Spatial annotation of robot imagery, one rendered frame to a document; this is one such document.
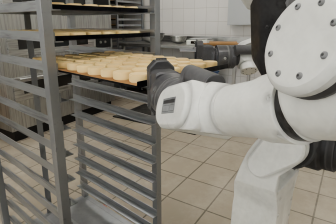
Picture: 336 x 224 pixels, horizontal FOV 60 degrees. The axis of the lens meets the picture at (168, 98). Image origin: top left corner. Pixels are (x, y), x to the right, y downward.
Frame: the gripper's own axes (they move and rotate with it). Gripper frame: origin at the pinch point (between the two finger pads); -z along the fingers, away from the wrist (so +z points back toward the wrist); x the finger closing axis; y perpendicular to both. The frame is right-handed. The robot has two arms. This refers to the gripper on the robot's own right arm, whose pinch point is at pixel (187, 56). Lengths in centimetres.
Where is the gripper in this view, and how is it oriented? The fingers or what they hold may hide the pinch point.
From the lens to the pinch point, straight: 111.1
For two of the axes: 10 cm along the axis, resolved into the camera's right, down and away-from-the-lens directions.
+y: 0.7, 2.6, -9.6
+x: 0.1, -9.7, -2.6
